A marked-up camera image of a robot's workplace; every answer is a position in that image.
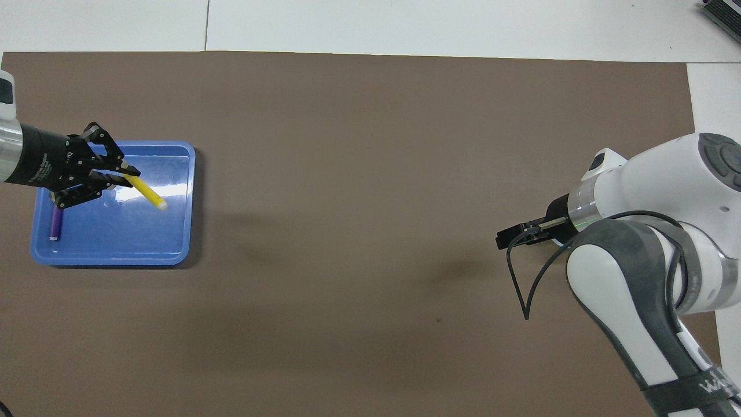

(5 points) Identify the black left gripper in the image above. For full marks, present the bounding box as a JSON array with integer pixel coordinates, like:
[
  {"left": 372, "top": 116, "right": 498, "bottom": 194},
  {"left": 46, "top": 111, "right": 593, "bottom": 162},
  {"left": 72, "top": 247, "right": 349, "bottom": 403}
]
[{"left": 5, "top": 121, "right": 142, "bottom": 211}]

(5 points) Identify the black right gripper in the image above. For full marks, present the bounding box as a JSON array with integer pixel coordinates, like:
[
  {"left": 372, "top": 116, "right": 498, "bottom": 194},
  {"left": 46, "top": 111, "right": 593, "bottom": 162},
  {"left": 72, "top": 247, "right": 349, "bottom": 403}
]
[{"left": 496, "top": 193, "right": 577, "bottom": 251}]

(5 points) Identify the yellow pen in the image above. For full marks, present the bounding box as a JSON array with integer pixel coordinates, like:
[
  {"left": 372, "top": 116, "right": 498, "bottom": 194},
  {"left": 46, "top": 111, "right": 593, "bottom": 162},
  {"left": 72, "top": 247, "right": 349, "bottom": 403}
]
[{"left": 124, "top": 174, "right": 168, "bottom": 211}]

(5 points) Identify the purple pen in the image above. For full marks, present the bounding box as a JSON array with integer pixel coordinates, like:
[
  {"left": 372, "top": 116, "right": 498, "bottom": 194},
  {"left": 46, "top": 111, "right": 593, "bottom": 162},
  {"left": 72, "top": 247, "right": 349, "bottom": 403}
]
[{"left": 47, "top": 204, "right": 64, "bottom": 242}]

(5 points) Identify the blue plastic tray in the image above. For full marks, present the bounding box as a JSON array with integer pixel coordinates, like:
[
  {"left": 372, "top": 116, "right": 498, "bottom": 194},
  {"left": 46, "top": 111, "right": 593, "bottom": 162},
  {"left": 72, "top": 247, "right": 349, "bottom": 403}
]
[{"left": 30, "top": 140, "right": 196, "bottom": 267}]

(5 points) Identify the brown table mat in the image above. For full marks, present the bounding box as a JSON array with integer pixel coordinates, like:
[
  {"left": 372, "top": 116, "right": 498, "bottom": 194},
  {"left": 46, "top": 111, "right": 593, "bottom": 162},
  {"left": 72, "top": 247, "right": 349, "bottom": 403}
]
[{"left": 0, "top": 51, "right": 729, "bottom": 417}]

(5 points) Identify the dark ribbed device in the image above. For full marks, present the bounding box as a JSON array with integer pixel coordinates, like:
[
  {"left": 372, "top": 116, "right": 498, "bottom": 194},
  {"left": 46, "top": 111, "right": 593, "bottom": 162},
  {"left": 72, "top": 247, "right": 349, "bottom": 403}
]
[{"left": 699, "top": 0, "right": 741, "bottom": 30}]

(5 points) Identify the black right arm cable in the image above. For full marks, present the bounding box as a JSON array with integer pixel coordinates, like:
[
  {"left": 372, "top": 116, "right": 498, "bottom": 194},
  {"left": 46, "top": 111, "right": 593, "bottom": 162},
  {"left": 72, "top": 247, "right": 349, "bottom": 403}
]
[{"left": 505, "top": 210, "right": 692, "bottom": 320}]

